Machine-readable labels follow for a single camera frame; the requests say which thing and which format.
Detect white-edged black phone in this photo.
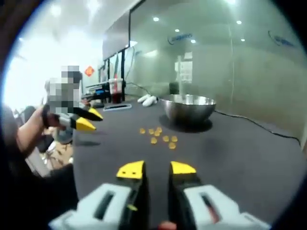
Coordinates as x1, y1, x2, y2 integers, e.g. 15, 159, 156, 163
103, 103, 132, 111

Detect black office equipment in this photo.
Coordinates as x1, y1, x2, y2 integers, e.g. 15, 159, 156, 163
81, 82, 110, 104

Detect stainless steel bowl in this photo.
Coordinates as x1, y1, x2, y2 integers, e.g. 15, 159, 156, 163
159, 94, 217, 127

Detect black power cable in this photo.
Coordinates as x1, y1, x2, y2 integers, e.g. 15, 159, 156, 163
213, 109, 302, 147

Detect yellow QQ candies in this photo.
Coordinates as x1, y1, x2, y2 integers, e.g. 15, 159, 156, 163
139, 127, 178, 149

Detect dark grey table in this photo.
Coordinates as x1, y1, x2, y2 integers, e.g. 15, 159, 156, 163
71, 95, 303, 230

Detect white paper notices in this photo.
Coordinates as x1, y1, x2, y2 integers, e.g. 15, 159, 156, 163
174, 52, 193, 84

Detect black wrist strap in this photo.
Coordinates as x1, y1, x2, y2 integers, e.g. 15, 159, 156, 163
41, 105, 51, 128

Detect thin controller cable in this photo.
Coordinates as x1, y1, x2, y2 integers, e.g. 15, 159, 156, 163
125, 81, 151, 96

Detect blue glass logo sticker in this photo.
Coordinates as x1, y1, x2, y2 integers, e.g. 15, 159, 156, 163
168, 33, 194, 46

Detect person's left hand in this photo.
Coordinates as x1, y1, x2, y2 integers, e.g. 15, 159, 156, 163
18, 105, 61, 154

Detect person's black shirt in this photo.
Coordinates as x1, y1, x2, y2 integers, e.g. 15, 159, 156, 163
0, 162, 81, 230

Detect black bin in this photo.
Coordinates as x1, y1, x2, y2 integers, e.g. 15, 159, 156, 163
168, 81, 180, 95

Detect brown cardboard box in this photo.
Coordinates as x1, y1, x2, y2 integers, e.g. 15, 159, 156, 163
44, 140, 74, 170

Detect red diamond wall sign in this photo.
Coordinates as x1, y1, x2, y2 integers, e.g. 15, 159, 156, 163
84, 65, 95, 78

